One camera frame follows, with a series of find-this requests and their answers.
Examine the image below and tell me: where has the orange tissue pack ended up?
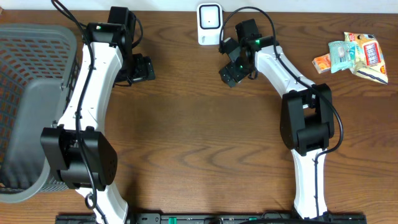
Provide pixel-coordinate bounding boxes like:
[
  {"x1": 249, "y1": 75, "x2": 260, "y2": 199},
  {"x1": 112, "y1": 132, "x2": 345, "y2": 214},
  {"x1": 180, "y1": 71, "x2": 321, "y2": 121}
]
[{"x1": 312, "y1": 54, "x2": 331, "y2": 74}]

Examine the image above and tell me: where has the teal wrapper pack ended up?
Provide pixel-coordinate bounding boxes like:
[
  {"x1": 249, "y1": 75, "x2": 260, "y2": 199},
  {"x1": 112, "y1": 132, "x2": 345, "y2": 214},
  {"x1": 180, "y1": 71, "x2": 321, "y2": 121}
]
[{"x1": 328, "y1": 41, "x2": 356, "y2": 73}]

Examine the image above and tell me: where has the yellow snack bag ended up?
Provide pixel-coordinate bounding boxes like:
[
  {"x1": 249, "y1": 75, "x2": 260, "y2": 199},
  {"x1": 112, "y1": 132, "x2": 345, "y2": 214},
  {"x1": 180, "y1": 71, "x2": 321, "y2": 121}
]
[{"x1": 344, "y1": 32, "x2": 388, "y2": 85}]

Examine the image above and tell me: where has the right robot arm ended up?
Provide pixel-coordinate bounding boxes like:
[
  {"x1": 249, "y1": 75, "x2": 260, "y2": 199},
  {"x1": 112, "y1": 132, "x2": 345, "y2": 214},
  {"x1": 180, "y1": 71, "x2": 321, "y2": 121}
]
[{"x1": 219, "y1": 19, "x2": 334, "y2": 219}]

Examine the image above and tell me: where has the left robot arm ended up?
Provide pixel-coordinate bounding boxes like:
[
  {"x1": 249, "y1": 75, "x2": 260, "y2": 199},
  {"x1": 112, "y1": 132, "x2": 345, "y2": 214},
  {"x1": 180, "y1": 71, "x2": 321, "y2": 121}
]
[{"x1": 40, "y1": 6, "x2": 155, "y2": 223}]

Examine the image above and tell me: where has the white barcode scanner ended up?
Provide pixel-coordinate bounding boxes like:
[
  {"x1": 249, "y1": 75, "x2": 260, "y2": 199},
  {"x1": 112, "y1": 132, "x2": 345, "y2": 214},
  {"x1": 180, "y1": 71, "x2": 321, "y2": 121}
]
[{"x1": 197, "y1": 2, "x2": 223, "y2": 45}]

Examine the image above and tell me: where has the grey plastic basket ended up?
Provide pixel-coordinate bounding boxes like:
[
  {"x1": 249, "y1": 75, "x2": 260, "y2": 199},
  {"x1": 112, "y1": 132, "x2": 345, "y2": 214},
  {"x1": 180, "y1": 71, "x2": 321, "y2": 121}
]
[{"x1": 1, "y1": 24, "x2": 80, "y2": 203}]

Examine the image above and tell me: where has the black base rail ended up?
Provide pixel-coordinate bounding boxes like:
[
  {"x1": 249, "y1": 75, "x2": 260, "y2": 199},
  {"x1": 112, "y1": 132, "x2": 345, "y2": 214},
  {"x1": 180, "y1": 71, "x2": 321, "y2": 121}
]
[{"x1": 55, "y1": 212, "x2": 368, "y2": 224}]

